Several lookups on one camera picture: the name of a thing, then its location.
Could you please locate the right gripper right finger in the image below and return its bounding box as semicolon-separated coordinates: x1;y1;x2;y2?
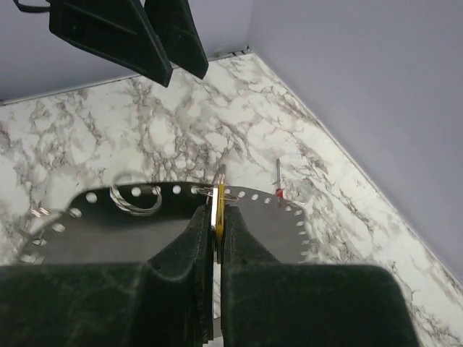
221;207;419;346

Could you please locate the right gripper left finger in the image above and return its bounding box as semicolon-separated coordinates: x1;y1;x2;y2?
1;207;213;346

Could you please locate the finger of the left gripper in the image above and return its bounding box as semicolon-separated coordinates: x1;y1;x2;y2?
49;0;173;87
144;0;208;79

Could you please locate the large silver key ring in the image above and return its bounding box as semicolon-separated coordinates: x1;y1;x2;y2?
110;172;163;218

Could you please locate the yellow plastic key tag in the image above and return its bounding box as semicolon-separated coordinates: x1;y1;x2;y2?
211;166;226;264

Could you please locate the blue handled screwdriver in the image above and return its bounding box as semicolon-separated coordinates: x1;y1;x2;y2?
276;158;283;205

